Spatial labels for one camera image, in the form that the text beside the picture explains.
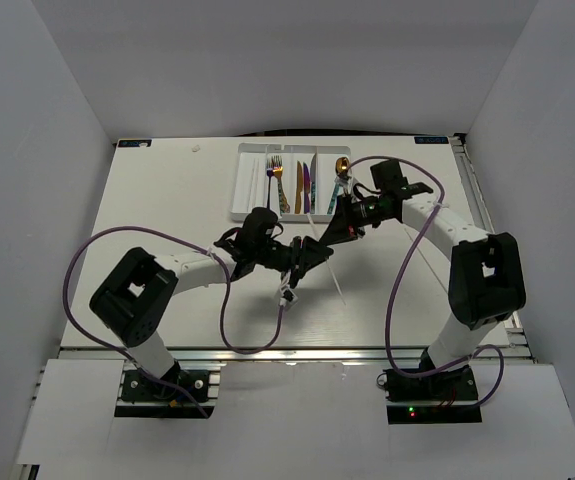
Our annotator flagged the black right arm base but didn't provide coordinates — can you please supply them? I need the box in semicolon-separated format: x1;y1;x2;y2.
376;366;482;425

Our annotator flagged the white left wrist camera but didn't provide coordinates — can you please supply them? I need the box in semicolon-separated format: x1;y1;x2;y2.
274;279;298;311

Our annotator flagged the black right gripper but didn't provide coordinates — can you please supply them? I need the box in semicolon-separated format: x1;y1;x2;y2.
320;193;393;246

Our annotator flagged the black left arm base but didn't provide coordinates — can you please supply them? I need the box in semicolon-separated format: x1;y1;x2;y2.
114;363;221;420

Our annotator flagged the silver spoon teal handle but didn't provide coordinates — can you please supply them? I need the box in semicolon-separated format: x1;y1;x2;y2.
327;174;344;215

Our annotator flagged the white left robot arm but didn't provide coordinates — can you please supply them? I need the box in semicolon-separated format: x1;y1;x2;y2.
90;207;335;399

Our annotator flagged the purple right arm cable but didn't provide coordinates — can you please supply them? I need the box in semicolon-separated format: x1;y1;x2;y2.
346;155;508;411

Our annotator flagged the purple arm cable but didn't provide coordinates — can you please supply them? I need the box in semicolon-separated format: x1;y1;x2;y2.
62;225;286;419
346;155;508;411

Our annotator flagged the purple iridescent knife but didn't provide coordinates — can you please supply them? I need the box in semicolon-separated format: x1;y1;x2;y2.
303;163;311;214

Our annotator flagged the silver knife teal handle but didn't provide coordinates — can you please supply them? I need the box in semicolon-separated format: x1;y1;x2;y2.
308;153;318;214

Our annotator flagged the gold spoon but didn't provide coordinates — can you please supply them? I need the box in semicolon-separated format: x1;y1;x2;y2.
335;156;351;175

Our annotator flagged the gold knife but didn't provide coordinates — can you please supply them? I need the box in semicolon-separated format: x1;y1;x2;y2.
295;161;304;215

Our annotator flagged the silver fork teal handle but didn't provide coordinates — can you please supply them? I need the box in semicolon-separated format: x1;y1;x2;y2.
278;186;290;214

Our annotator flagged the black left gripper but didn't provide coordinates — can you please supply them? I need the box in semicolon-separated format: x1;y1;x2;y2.
253;236;334;289

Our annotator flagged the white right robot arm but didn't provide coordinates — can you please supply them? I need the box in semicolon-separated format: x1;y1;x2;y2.
320;156;526;399

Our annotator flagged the white divided cutlery tray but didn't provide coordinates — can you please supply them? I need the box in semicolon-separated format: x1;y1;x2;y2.
230;143;351;223

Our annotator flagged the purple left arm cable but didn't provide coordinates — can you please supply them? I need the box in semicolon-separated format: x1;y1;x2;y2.
62;225;286;419

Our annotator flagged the gold ornate fork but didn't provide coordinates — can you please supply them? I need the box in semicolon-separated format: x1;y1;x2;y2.
273;155;284;189

